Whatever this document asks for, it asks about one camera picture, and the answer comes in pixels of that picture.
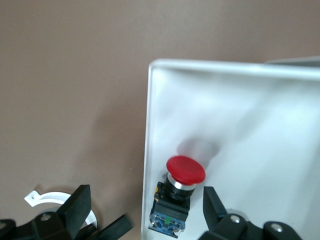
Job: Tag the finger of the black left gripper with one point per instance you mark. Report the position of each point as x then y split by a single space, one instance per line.
117 225

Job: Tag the white plastic tray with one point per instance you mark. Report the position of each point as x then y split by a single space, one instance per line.
250 125

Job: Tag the red mushroom push button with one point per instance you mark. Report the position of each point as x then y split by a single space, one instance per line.
186 170

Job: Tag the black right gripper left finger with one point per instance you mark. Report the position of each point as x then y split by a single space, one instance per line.
77 207

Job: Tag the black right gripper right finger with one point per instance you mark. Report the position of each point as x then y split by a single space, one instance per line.
212 205

